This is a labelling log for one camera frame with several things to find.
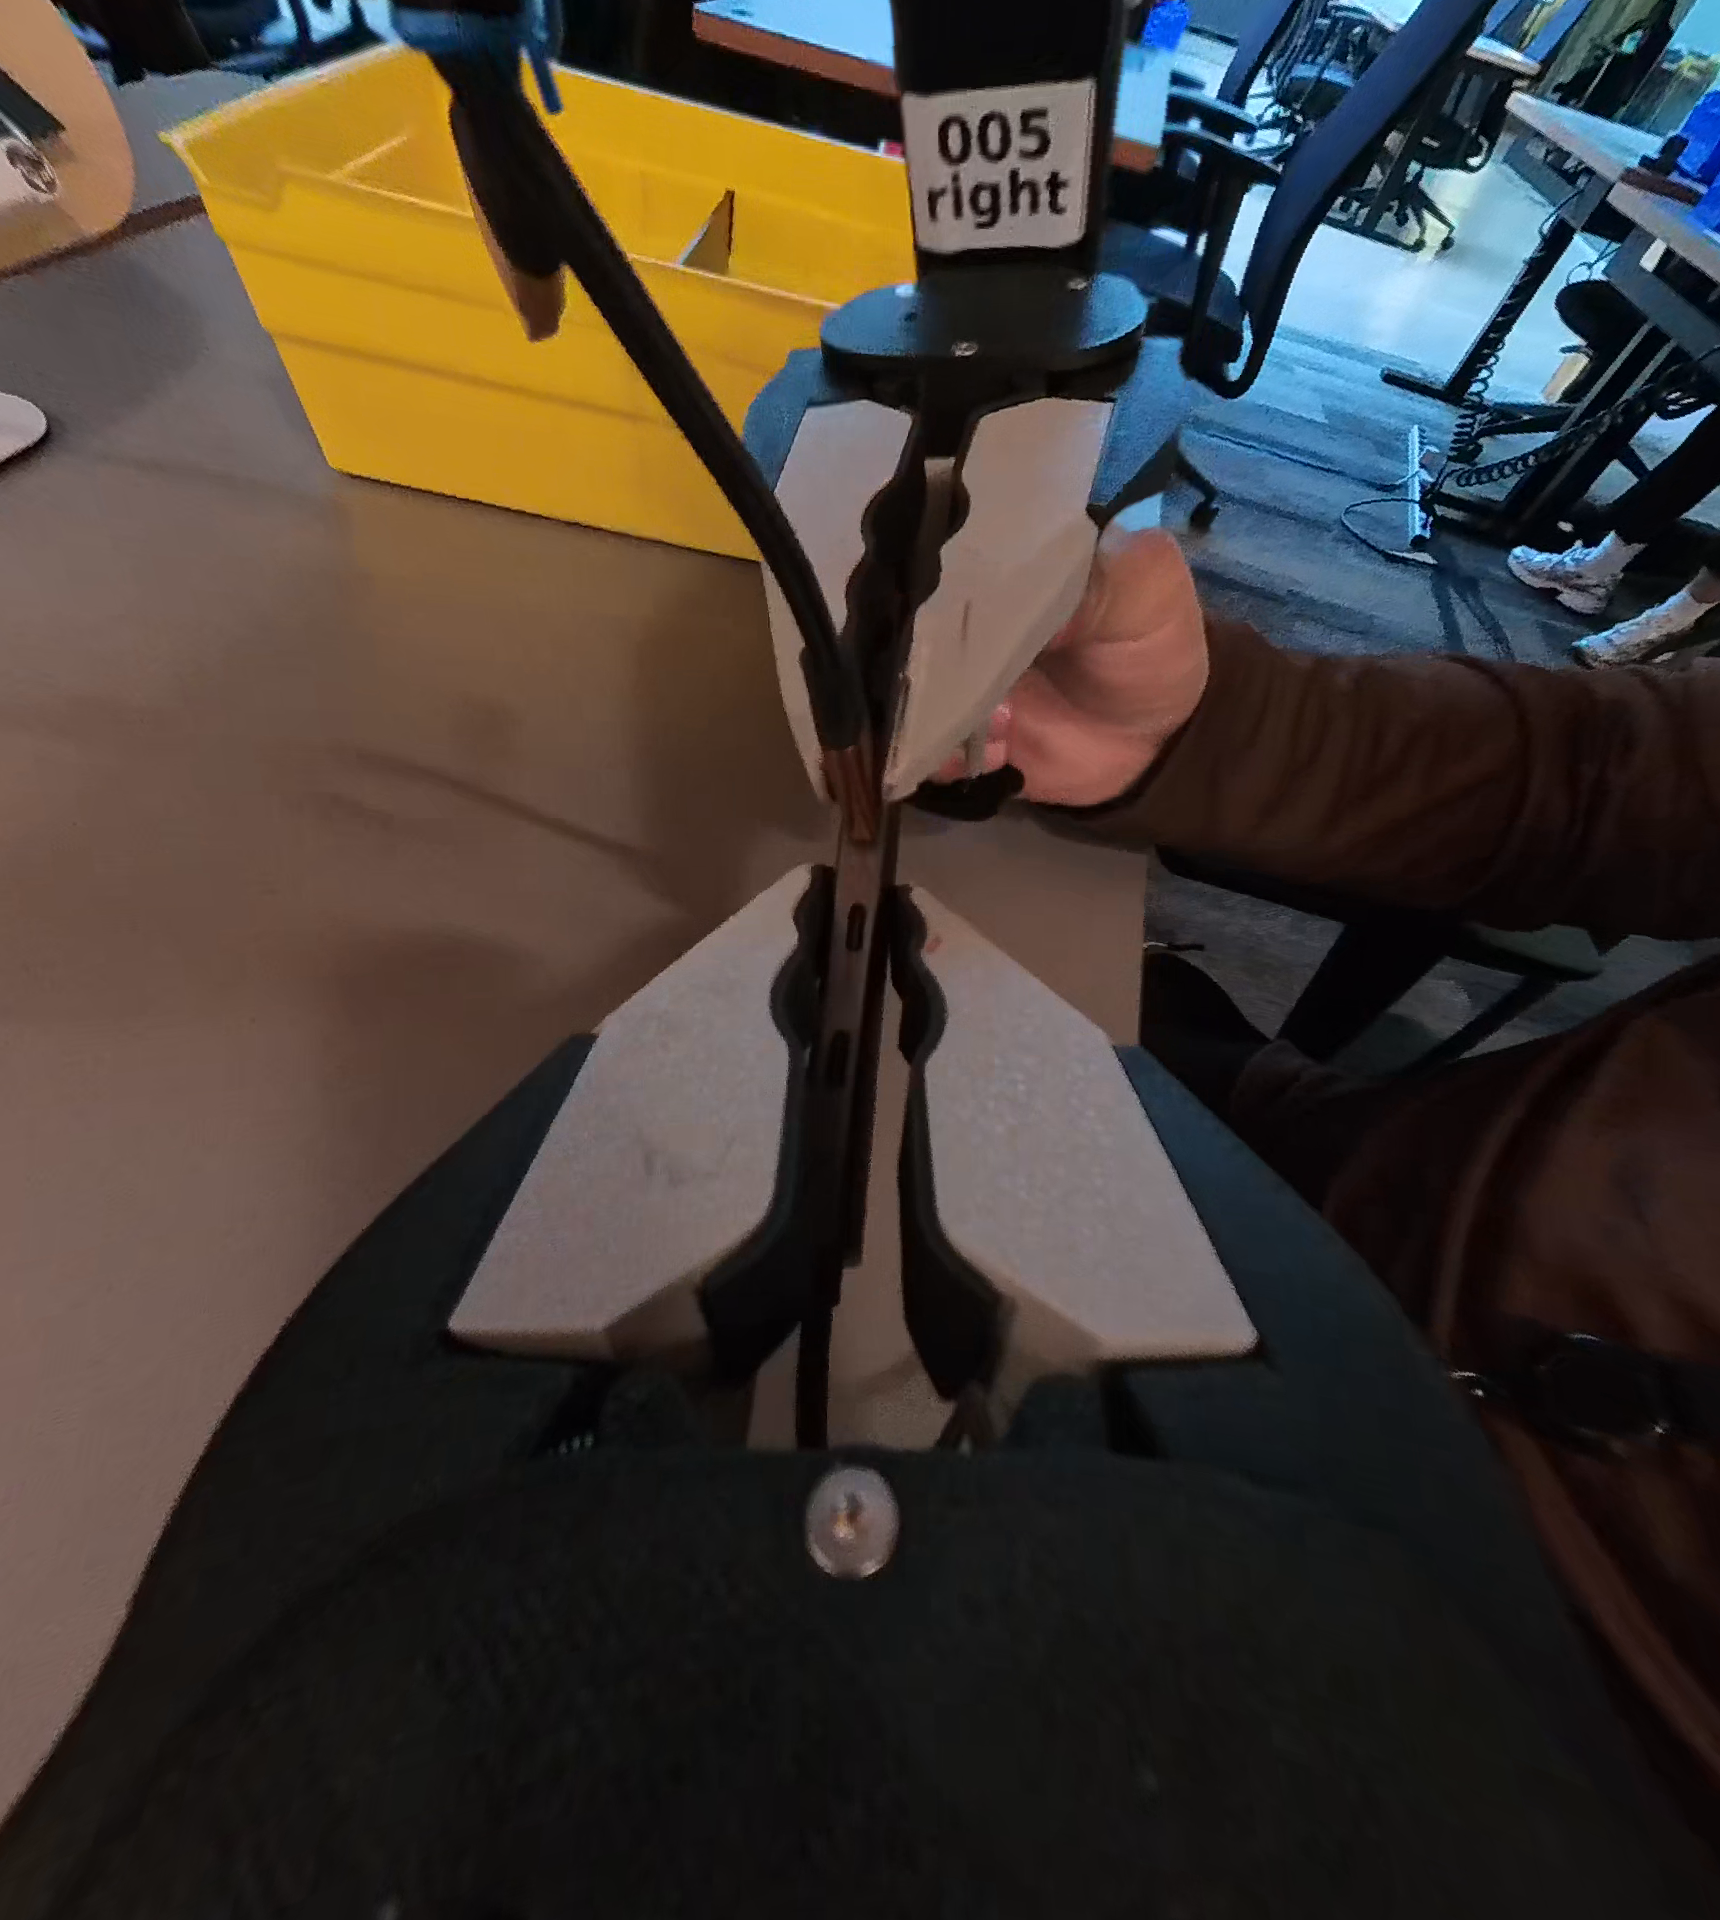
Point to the black office chair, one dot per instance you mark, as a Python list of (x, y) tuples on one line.
[(1356, 975), (1339, 165)]

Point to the white power strip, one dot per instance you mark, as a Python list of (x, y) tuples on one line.
[(1418, 496)]

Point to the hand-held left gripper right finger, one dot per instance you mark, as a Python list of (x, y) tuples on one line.
[(1070, 1185)]

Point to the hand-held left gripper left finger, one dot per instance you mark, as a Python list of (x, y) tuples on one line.
[(651, 1156)]

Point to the person's right hand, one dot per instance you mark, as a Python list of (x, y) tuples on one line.
[(1114, 676)]

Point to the person's brown clothed torso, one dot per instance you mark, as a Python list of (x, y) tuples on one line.
[(1626, 1172)]

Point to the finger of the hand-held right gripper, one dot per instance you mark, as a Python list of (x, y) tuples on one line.
[(824, 480), (1009, 570)]

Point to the person's right forearm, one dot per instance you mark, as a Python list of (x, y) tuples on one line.
[(1476, 766)]

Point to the yellow plastic bin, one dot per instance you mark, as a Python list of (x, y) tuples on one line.
[(426, 376)]

